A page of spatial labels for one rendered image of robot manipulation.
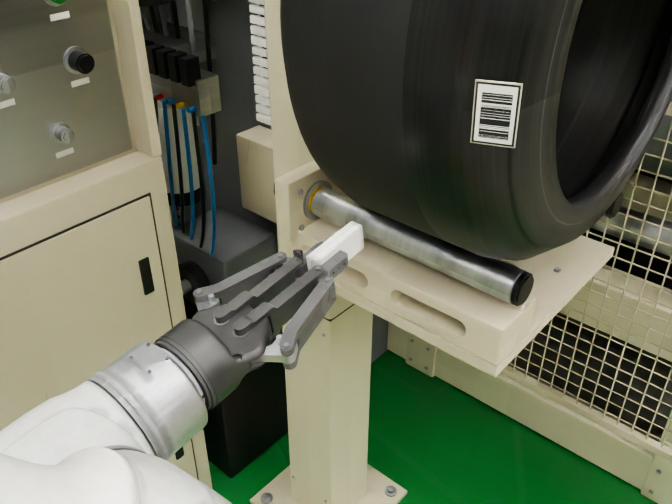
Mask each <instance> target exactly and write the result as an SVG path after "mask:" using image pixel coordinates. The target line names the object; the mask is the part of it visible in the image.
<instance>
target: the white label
mask: <svg viewBox="0 0 672 504"><path fill-rule="evenodd" d="M522 88H523V84H522V83H512V82H502V81H492V80H482V79H476V80H475V89H474V102H473V114H472V126H471V139H470V143H478V144H486V145H494V146H502V147H510V148H515V144H516V136H517V128H518V120H519V112H520V104H521V96H522Z"/></svg>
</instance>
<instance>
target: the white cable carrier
mask: <svg viewBox="0 0 672 504"><path fill-rule="evenodd" d="M248 1H249V2H252V3H256V4H250V5H249V10H250V12H252V13H256V14H259V15H250V23H253V24H257V26H256V25H251V26H250V28H251V34H255V35H252V36H251V43H252V44H254V45H257V46H253V47H252V53H253V54H256V55H259V56H253V64H256V65H259V66H254V67H253V72H254V74H257V75H255V76H254V83H255V84H258V85H255V86H254V91H255V93H256V94H259V95H256V96H255V100H256V102H257V103H260V104H256V111H257V112H260V113H257V114H256V118H257V121H260V122H262V123H265V124H268V125H271V117H270V116H271V109H270V91H269V79H268V78H269V73H268V69H267V68H268V59H267V58H268V55H267V37H266V19H265V1H264V0H248ZM256 35H258V36H256ZM258 75H260V76H258Z"/></svg>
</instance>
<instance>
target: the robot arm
mask: <svg viewBox="0 0 672 504"><path fill-rule="evenodd" d="M363 248H364V241H363V229H362V225H360V224H358V223H357V224H356V223H355V222H353V221H351V222H349V223H348V224H347V225H346V226H344V227H343V228H342V229H341V230H339V231H338V232H337V233H335V234H334V235H333V236H332V237H330V238H329V239H328V240H327V241H325V242H322V241H321V242H319V243H317V244H315V245H314V246H313V247H311V249H309V250H308V251H306V252H305V253H304V252H303V250H301V249H295V250H293V255H294V257H293V258H292V257H287V254H286V253H284V252H279V253H276V254H274V255H272V256H270V257H268V258H266V259H264V260H262V261H260V262H258V263H256V264H254V265H253V266H251V267H249V268H247V269H245V270H243V271H241V272H239V273H237V274H235V275H233V276H231V277H229V278H227V279H225V280H223V281H221V282H219V283H217V284H214V285H210V286H206V287H202V288H198V289H196V290H194V292H193V296H194V299H195V303H196V306H197V309H198V312H197V313H196V314H195V315H194V316H193V318H192V319H185V320H182V321H181V322H180V323H178V324H177V325H176V326H174V327H173V328H172V329H170V330H169V331H168V332H166V333H165V334H164V335H162V336H161V337H160V338H158V339H157V340H156V341H155V342H154V344H152V343H149V342H140V343H137V344H136V345H135V346H133V347H132V348H131V349H129V350H128V351H127V352H125V353H124V354H122V355H121V356H120V357H118V358H117V359H116V360H114V361H113V362H112V363H110V364H109V365H108V366H106V367H105V368H104V369H102V370H101V371H98V372H96V373H95V374H93V375H92V376H91V378H90V379H89V380H87V381H86V382H84V383H83V384H81V385H79V386H78V387H76V388H74V389H72V390H70V391H68V392H66V393H64V394H61V395H58V396H56V397H53V398H50V399H48V400H47V401H45V402H43V403H42V404H40V405H38V406H37V407H35V408H34V409H32V410H30V411H29V412H27V413H26V414H24V415H23V416H21V417H20V418H18V419H17V420H16V421H14V422H13V423H11V424H10V425H8V426H7V427H6V428H4V429H3V430H2V431H0V504H232V503H231V502H229V501H228V500H227V499H225V498H224V497H223V496H221V495H220V494H219V493H217V492H216V491H214V490H213V489H211V488H210V487H208V486H207V485H205V484H204V483H202V482H200V481H199V480H197V479H196V478H194V477H192V476H191V475H189V474H188V473H186V472H185V471H183V470H182V469H180V468H179V467H177V466H175V465H174V464H172V463H170V462H168V460H169V459H170V457H171V456H172V455H173V454H174V453H176V452H177V451H178V450H179V449H180V448H181V447H182V446H184V445H185V444H186V443H187V442H188V441H189V440H190V439H191V438H193V437H194V436H195V435H196V434H197V433H198V432H199V431H201V430H202V429H203V428H204V427H205V426H206V424H207V422H208V412H207V410H212V409H213V408H214V407H215V406H216V405H218V404H219V403H220V402H221V401H222V400H223V399H224V398H226V397H227V396H228V395H229V394H230V393H231V392H233V391H234V390H235V389H236V388H237V387H238V385H239V384H240V382H241V380H242V379H243V377H244V376H245V375H246V374H247V373H249V372H251V371H253V370H256V369H259V368H261V367H262V366H263V365H264V364H265V363H266V362H281V363H283V366H284V368H285V369H287V370H292V369H294V368H295V367H296V366H297V363H298V358H299V354H300V350H301V349H302V347H303V346H304V344H305V343H306V342H307V340H308V339H309V337H310V336H311V335H312V333H313V332H314V330H315V329H316V328H317V326H318V325H319V323H320V322H321V321H322V319H323V318H324V316H325V315H326V314H327V312H328V311H329V309H330V308H331V306H332V305H333V304H334V302H335V301H336V299H337V298H336V290H335V282H334V278H335V277H336V276H338V275H339V274H340V273H341V272H342V271H344V270H345V269H346V268H347V267H348V265H349V262H348V261H349V260H350V259H351V258H352V257H353V256H355V255H356V254H357V253H358V252H359V251H361V250H362V249H363ZM274 267H277V270H274ZM290 319H291V320H290ZM289 320H290V321H289ZM288 321H289V323H288V324H287V326H286V327H285V329H284V331H283V334H282V335H278V334H279V332H280V329H281V327H282V326H283V325H284V324H286V323H287V322H288ZM275 336H276V340H275V341H274V343H273V344H272V345H270V342H271V340H272V339H273V338H274V337H275Z"/></svg>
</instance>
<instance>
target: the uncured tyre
mask: <svg viewBox="0 0 672 504"><path fill-rule="evenodd" d="M280 27H281V42H282V51H283V59H284V65H285V72H286V79H287V85H288V90H289V95H290V100H291V104H292V108H293V112H294V115H295V118H296V121H297V124H298V127H299V130H300V133H301V135H302V138H303V140H304V142H305V144H306V146H307V148H308V150H309V152H310V154H311V156H312V157H313V159H314V161H315V162H316V164H317V165H318V166H319V168H320V169H321V170H322V172H323V173H324V174H325V175H326V176H327V177H328V178H329V179H330V180H331V181H332V182H333V183H334V184H335V185H336V186H337V187H338V188H340V189H341V190H342V191H343V192H344V193H345V194H346V195H348V196H349V197H350V198H351V199H352V200H354V201H355V202H356V203H358V204H360V205H361V206H363V207H365V208H367V209H370V210H372V211H374V212H377V213H379V214H381V215H384V216H386V217H389V218H391V219H393V220H396V221H398V222H400V223H403V224H405V225H408V226H410V227H412V228H415V229H417V230H419V231H422V232H424V233H427V234H429V235H431V236H434V237H436V238H438V239H441V240H443V241H446V242H448V243H450V244H453V245H455V246H457V247H460V248H462V249H465V250H467V251H469V252H472V253H474V254H476V255H479V256H482V257H487V258H496V259H505V260H514V261H518V260H525V259H529V258H532V257H534V256H537V255H539V254H542V253H544V252H547V251H549V250H552V249H554V248H557V247H559V246H562V245H564V244H567V243H569V242H571V241H573V240H575V239H577V238H578V237H580V236H581V235H583V234H584V233H585V232H586V231H588V230H589V229H590V228H591V227H592V226H593V225H594V224H595V223H596V222H597V221H598V220H599V219H600V218H601V217H602V216H603V215H604V213H605V212H606V211H607V210H608V209H609V207H610V206H611V205H612V204H613V202H614V201H615V200H616V198H617V197H618V196H619V194H620V193H621V191H622V190H623V188H624V187H625V185H626V184H627V182H628V181H629V179H630V178H631V176H632V175H633V173H634V171H635V170H636V168H637V166H638V165H639V163H640V161H641V160H642V158H643V156H644V154H645V152H646V151H647V149H648V147H649V145H650V143H651V141H652V139H653V137H654V136H655V134H656V132H657V130H658V128H659V126H660V124H661V121H662V119H663V117H664V115H665V113H666V111H667V109H668V107H669V104H670V102H671V100H672V0H280ZM476 79H482V80H492V81H502V82H512V83H522V84H523V88H522V96H521V104H520V112H519V120H518V128H517V136H516V144H515V148H510V147H502V146H494V145H486V144H478V143H470V139H471V126H472V114H473V102H474V89H475V80H476Z"/></svg>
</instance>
